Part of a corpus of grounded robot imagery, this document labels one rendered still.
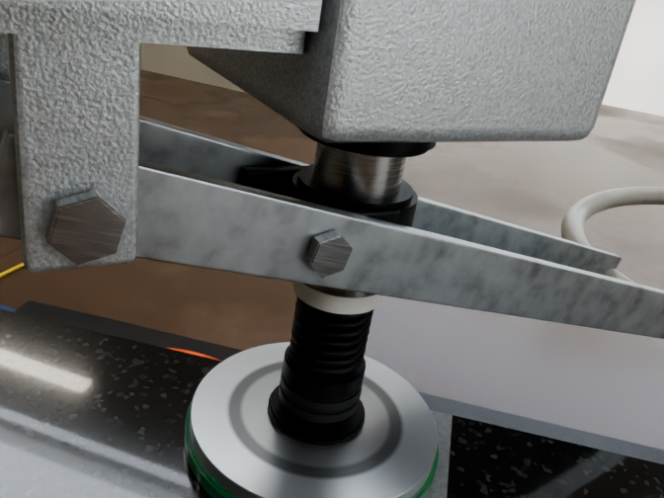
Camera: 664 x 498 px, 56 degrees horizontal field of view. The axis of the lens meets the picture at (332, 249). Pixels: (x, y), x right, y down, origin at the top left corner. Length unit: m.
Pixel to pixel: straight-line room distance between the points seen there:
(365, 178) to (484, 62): 0.12
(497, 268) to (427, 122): 0.19
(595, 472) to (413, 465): 0.19
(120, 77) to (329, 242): 0.16
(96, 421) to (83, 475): 0.06
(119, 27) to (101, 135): 0.05
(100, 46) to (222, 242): 0.13
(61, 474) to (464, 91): 0.40
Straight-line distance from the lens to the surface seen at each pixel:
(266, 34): 0.30
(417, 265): 0.44
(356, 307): 0.47
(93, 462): 0.55
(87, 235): 0.30
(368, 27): 0.30
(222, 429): 0.54
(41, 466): 0.56
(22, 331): 0.71
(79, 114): 0.29
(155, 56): 6.22
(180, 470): 0.54
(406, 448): 0.55
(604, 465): 0.66
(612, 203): 1.08
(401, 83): 0.32
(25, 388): 0.63
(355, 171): 0.42
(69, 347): 0.68
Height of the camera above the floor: 1.23
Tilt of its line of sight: 25 degrees down
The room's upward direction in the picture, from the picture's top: 9 degrees clockwise
